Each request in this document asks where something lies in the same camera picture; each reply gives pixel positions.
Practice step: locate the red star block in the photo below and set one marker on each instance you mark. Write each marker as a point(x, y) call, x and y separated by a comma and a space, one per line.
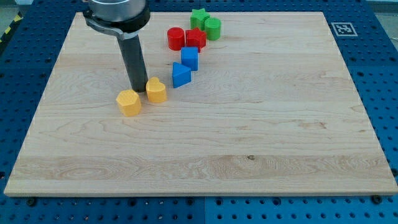
point(195, 38)

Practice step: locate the red cylinder block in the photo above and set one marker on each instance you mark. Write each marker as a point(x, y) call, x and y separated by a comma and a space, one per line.
point(176, 38)

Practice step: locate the light wooden board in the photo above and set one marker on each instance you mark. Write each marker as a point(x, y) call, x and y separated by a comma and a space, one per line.
point(271, 111)

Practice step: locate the white fiducial marker tag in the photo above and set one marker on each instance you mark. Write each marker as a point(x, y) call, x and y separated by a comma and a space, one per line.
point(344, 29)

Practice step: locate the green cylinder block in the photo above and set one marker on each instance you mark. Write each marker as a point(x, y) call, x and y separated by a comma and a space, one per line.
point(213, 28)

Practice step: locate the green star block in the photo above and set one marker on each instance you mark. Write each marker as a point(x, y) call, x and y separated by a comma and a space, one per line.
point(198, 18)

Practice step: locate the blue cube block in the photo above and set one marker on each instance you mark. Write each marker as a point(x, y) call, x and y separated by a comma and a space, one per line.
point(189, 57)

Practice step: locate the yellow hexagon block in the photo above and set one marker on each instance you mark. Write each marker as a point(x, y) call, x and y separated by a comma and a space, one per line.
point(129, 103)

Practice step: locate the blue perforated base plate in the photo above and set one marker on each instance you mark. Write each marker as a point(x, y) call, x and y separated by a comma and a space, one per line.
point(33, 48)

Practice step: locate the blue triangle block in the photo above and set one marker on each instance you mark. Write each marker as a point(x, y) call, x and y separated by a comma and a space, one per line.
point(181, 75)

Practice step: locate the yellow heart block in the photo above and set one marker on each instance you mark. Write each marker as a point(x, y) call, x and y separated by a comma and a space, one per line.
point(156, 90)

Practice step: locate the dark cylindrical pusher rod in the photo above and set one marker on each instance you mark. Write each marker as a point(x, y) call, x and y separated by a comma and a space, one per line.
point(134, 63)

